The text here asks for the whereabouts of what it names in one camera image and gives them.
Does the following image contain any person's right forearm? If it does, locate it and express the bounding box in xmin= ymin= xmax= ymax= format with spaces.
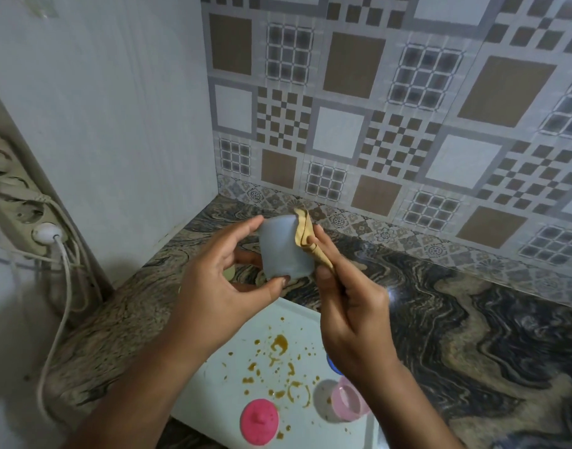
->
xmin=355 ymin=359 xmax=463 ymax=449

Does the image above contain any yellow cleaning cloth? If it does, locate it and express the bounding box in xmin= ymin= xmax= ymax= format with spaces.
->
xmin=293 ymin=208 xmax=337 ymax=273

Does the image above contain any clear pink plastic cup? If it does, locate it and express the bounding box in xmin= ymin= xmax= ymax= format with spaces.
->
xmin=330 ymin=376 xmax=372 ymax=422

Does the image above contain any person's left forearm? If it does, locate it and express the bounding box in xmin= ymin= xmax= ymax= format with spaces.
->
xmin=64 ymin=341 xmax=213 ymax=449

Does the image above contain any white power strip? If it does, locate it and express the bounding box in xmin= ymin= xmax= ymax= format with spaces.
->
xmin=0 ymin=134 xmax=104 ymax=318

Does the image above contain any stained white tray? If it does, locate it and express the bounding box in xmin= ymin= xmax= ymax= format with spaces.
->
xmin=171 ymin=297 xmax=390 ymax=449

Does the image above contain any pink round lid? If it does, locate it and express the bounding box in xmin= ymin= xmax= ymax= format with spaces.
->
xmin=240 ymin=398 xmax=280 ymax=447

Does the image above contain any person's right hand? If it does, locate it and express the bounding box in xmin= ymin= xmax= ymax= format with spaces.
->
xmin=308 ymin=223 xmax=405 ymax=385

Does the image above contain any white plug cable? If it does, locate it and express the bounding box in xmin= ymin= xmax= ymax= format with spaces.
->
xmin=35 ymin=236 xmax=74 ymax=421

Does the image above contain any person's left hand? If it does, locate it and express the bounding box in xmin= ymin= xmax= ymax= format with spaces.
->
xmin=175 ymin=215 xmax=291 ymax=363

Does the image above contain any white power plug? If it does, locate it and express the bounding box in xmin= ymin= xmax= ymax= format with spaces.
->
xmin=32 ymin=222 xmax=65 ymax=246

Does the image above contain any pale blue plastic cup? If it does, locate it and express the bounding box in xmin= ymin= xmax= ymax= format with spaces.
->
xmin=257 ymin=215 xmax=316 ymax=281

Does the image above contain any white power strip cable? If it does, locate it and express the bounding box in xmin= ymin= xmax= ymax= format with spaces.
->
xmin=31 ymin=194 xmax=104 ymax=316

